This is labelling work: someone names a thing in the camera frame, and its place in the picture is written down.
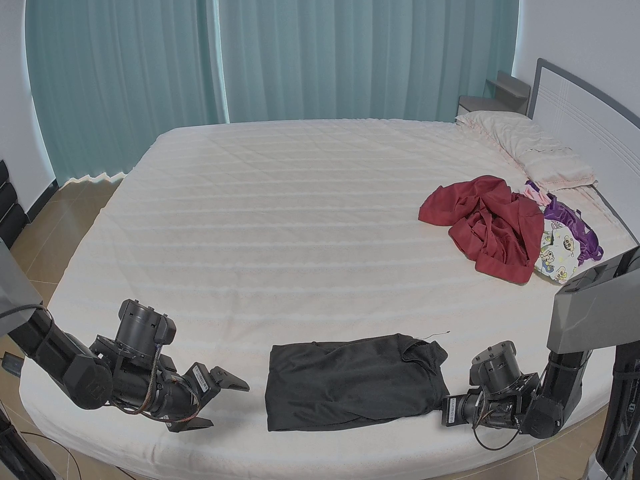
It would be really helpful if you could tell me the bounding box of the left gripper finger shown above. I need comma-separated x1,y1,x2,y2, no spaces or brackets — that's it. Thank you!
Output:
167,416,215,434
210,366,251,393

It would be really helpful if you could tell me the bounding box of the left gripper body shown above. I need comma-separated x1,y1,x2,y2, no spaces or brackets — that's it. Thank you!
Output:
150,362,221,422

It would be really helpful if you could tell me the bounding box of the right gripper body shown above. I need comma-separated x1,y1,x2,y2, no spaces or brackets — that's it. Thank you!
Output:
440,392,483,427

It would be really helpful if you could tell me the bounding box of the black T-shirt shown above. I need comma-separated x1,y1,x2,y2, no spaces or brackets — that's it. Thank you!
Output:
264,329,451,433

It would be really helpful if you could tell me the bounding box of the bed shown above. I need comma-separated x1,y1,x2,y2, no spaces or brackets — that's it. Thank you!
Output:
20,58,640,469

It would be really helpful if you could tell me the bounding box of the white printed garment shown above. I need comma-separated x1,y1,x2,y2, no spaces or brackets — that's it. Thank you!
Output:
533,220,582,285

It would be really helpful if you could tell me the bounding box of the dark red garment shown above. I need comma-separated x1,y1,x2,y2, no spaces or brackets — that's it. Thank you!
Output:
419,175,546,285

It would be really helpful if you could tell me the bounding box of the purple garment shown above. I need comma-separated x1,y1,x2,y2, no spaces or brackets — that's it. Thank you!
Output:
542,193,604,265

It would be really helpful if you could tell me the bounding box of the pink garment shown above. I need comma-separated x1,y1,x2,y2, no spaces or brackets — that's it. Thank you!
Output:
524,180,554,207

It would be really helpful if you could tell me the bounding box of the black chest of drawers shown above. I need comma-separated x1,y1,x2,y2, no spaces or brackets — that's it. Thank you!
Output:
0,160,27,250

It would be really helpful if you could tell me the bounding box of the cream pillow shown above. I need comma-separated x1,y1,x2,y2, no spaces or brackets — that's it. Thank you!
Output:
520,147,599,192
454,110,548,161

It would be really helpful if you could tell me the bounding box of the grey bedside table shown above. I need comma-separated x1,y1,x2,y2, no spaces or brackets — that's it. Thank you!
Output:
458,70,531,117

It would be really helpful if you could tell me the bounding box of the blue-green curtain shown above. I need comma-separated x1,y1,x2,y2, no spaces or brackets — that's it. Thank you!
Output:
25,0,230,185
217,0,522,122

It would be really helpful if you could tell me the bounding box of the black cable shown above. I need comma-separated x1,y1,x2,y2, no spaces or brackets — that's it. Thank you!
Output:
471,415,521,452

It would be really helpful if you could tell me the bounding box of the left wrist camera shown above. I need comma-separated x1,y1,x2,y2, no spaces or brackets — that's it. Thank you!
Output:
151,313,177,348

